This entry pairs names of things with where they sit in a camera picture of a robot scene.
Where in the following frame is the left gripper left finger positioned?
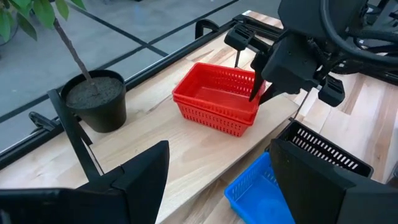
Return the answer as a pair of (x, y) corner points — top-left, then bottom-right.
(0, 139), (170, 224)

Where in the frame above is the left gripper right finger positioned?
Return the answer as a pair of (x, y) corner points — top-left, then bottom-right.
(269, 138), (398, 224)

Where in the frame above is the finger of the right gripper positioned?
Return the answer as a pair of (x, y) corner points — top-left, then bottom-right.
(259, 83), (279, 106)
(248, 52), (267, 103)

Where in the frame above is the red plastic slotted basket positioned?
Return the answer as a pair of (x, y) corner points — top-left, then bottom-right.
(172, 62), (267, 123)
(173, 96), (254, 138)

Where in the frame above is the black plastic slotted basket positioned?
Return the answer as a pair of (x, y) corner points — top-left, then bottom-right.
(275, 119), (374, 179)

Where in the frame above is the blue plastic slotted basket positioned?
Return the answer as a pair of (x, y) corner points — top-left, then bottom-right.
(224, 151), (296, 224)

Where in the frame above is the light wooden shelf board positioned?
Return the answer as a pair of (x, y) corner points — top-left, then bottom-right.
(77, 51), (300, 224)

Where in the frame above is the black plant pot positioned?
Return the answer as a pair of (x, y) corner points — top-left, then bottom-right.
(60, 69), (127, 134)

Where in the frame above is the green leafy potted plant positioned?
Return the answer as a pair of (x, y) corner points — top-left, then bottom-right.
(0, 0), (96, 85)

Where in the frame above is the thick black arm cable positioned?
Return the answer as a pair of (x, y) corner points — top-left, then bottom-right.
(320, 0), (398, 67)

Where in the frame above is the black metal shelf frame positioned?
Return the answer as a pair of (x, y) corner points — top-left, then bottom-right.
(47, 49), (312, 183)

